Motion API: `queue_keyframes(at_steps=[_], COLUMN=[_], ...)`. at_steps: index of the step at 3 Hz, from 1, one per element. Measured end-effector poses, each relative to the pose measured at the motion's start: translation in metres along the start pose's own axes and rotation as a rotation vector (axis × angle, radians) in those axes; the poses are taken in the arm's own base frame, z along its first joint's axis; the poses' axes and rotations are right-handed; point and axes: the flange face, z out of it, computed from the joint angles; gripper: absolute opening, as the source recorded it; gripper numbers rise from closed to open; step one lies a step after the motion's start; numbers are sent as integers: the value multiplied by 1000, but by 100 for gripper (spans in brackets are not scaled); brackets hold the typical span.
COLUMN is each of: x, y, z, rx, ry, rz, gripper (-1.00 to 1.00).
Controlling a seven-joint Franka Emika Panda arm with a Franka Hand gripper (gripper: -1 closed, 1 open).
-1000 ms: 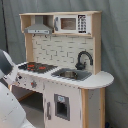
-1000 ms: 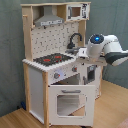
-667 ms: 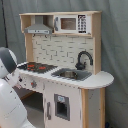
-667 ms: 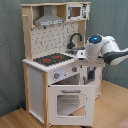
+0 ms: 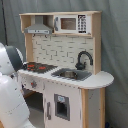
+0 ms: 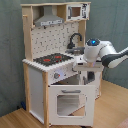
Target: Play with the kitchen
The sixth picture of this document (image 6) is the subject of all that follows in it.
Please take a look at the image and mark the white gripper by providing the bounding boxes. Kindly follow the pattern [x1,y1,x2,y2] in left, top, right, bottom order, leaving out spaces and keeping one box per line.
[73,61,103,72]

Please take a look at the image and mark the white oven door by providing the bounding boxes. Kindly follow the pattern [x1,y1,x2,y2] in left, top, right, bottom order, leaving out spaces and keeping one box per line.
[49,85,95,126]

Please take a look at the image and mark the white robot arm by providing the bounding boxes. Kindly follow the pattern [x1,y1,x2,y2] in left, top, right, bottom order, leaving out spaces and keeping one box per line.
[73,39,128,71]

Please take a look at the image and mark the wooden toy kitchen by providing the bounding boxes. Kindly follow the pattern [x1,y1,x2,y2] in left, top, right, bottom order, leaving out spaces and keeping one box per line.
[22,2,102,128]

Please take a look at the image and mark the grey ice dispenser panel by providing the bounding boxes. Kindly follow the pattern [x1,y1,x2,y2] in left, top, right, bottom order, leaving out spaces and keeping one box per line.
[87,71,95,82]

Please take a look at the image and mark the grey toy sink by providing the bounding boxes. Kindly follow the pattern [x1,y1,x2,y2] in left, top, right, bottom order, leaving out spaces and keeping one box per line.
[65,47,85,55]

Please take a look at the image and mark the black toy faucet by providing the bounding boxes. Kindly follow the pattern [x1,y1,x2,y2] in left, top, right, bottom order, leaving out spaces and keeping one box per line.
[67,33,82,49]

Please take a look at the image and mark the left oven knob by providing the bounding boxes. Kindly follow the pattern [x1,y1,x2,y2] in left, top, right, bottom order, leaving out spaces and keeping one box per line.
[54,73,60,79]

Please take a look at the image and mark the black stovetop red burners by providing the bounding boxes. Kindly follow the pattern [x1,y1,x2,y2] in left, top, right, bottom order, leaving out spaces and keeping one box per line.
[34,53,71,67]

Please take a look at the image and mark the white toy microwave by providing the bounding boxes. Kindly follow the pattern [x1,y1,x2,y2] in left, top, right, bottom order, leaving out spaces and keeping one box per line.
[66,3,90,21]

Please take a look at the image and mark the grey range hood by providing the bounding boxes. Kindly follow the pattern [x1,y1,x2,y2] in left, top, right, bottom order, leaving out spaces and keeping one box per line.
[35,5,64,27]

